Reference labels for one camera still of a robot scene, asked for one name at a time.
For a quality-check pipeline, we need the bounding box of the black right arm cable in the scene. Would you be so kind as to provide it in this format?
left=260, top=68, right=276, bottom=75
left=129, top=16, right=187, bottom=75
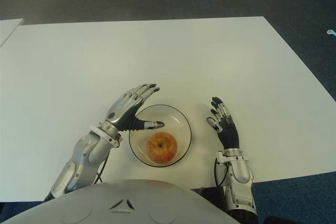
left=214, top=157, right=226, bottom=187

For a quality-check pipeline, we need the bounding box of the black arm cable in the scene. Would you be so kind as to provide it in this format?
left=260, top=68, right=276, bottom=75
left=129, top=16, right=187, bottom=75
left=214, top=157, right=226, bottom=187
left=94, top=150, right=111, bottom=184

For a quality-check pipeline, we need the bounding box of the red yellow apple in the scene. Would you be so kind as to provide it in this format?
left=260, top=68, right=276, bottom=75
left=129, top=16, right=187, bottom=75
left=146, top=131, right=179, bottom=163

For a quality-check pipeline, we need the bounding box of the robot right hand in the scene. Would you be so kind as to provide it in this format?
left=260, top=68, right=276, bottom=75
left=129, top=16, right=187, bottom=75
left=206, top=97, right=241, bottom=151

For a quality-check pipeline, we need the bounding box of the white plate black rim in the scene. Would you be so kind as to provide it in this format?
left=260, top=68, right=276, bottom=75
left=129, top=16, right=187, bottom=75
left=128, top=104, right=192, bottom=168

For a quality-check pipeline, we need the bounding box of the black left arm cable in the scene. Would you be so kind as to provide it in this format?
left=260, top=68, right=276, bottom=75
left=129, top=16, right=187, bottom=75
left=94, top=150, right=111, bottom=184

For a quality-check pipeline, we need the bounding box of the robot torso grey shell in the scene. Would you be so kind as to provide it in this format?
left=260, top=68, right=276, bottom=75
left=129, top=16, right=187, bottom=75
left=0, top=179, right=242, bottom=224

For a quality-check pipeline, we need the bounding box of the white side table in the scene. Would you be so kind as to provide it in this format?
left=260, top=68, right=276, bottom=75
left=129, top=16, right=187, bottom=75
left=0, top=18, right=25, bottom=48

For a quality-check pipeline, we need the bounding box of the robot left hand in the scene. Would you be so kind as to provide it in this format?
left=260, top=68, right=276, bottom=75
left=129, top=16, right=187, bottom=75
left=104, top=83, right=165, bottom=132

